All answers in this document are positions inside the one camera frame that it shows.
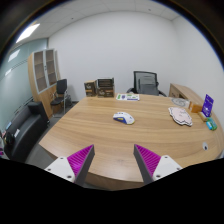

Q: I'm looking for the purple hanging retail package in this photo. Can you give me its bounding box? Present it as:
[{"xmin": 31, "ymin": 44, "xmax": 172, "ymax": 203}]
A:
[{"xmin": 201, "ymin": 93, "xmax": 215, "ymax": 118}]

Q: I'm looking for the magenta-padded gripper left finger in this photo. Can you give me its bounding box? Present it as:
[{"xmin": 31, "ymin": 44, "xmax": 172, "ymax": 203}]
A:
[{"xmin": 44, "ymin": 144, "xmax": 96, "ymax": 187}]

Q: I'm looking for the green blue retail package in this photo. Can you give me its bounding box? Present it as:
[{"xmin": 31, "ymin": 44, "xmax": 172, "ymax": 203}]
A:
[{"xmin": 205, "ymin": 118, "xmax": 218, "ymax": 131}]

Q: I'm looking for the white green purple sticker sheet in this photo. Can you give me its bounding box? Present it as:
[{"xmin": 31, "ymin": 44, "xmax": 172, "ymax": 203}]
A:
[{"xmin": 115, "ymin": 93, "xmax": 141, "ymax": 102}]

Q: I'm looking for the black appliance box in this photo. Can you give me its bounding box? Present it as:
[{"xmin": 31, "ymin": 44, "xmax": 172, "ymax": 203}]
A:
[{"xmin": 95, "ymin": 77, "xmax": 115, "ymax": 88}]

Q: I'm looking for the ceiling light panel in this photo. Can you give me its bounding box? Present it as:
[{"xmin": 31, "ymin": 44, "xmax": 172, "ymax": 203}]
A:
[{"xmin": 15, "ymin": 22, "xmax": 41, "ymax": 44}]

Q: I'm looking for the black mesh office chair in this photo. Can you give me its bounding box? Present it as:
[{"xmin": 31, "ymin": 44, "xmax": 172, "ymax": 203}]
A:
[{"xmin": 126, "ymin": 70, "xmax": 167, "ymax": 98}]

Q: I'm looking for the grey backpack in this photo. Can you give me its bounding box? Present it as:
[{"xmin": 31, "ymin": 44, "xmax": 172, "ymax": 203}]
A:
[{"xmin": 138, "ymin": 77, "xmax": 160, "ymax": 97}]

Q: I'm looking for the pink irregular cartoon mouse pad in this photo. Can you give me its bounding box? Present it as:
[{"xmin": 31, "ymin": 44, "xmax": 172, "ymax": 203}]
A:
[{"xmin": 167, "ymin": 106, "xmax": 194, "ymax": 127}]

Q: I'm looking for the small dark brown cardboard box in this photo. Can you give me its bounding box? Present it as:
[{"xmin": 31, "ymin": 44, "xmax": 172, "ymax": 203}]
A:
[{"xmin": 83, "ymin": 80, "xmax": 98, "ymax": 98}]

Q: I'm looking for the small light wooden box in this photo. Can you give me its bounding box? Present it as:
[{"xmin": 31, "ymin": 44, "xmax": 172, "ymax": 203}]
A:
[{"xmin": 198, "ymin": 111, "xmax": 209, "ymax": 122}]

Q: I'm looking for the wooden glass-door cabinet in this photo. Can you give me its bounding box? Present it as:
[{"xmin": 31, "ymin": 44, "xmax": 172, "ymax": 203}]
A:
[{"xmin": 27, "ymin": 48, "xmax": 63, "ymax": 119}]

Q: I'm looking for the large brown printed cardboard box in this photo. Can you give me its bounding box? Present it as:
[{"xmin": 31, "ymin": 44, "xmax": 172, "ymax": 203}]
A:
[{"xmin": 96, "ymin": 85, "xmax": 116, "ymax": 99}]

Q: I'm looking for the black visitor chair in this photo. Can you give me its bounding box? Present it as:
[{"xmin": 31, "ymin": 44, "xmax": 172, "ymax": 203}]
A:
[{"xmin": 50, "ymin": 78, "xmax": 73, "ymax": 116}]

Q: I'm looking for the wooden side desk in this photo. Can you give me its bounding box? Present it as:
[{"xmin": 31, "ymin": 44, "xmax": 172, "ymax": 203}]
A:
[{"xmin": 168, "ymin": 82, "xmax": 205, "ymax": 108}]

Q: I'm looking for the white blue yellow computer mouse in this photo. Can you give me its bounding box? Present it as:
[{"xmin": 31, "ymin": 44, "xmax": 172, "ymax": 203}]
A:
[{"xmin": 112, "ymin": 111, "xmax": 136, "ymax": 126}]

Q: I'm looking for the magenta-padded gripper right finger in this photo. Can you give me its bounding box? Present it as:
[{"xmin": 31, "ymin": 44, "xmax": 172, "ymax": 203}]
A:
[{"xmin": 133, "ymin": 143, "xmax": 184, "ymax": 186}]

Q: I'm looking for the black leather sofa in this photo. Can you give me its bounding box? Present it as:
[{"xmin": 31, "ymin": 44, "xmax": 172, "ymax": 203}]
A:
[{"xmin": 3, "ymin": 101, "xmax": 49, "ymax": 163}]

